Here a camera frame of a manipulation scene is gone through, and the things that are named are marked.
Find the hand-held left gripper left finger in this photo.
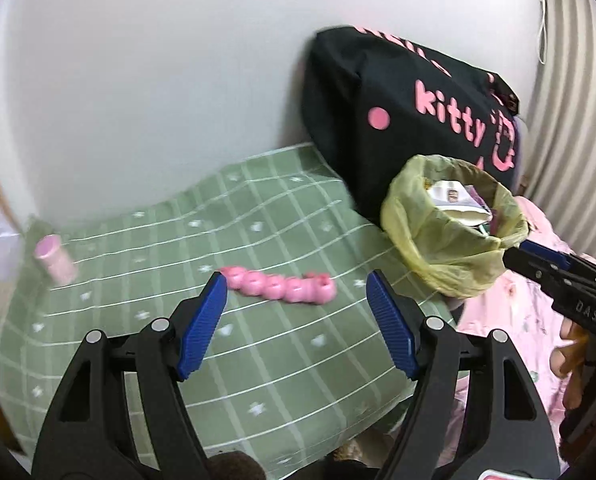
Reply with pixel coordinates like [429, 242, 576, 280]
[32, 271, 229, 480]

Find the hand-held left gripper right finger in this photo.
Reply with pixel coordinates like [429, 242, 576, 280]
[365, 269, 562, 480]

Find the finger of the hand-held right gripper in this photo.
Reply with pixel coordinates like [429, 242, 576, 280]
[519, 239, 596, 291]
[502, 247, 596, 311]

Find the white snack pouch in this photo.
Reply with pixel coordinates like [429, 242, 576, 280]
[425, 180, 491, 226]

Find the person's left forearm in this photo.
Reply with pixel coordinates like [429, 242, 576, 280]
[205, 450, 269, 480]

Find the person's right hand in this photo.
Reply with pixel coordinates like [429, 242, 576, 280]
[552, 319, 596, 411]

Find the pink floral blanket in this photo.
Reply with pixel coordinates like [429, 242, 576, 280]
[448, 195, 596, 441]

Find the pink caterpillar toy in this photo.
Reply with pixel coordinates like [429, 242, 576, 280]
[220, 266, 336, 306]

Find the green checked cloth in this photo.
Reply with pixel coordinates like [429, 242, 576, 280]
[0, 142, 459, 466]

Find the striped beige curtain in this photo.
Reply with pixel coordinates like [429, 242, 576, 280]
[515, 0, 596, 261]

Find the small pink bottle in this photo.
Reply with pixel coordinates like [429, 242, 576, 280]
[32, 234, 78, 285]

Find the black hello kitty bag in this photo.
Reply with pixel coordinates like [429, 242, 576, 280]
[300, 25, 524, 231]

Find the white cable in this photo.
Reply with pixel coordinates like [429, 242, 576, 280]
[535, 0, 551, 66]

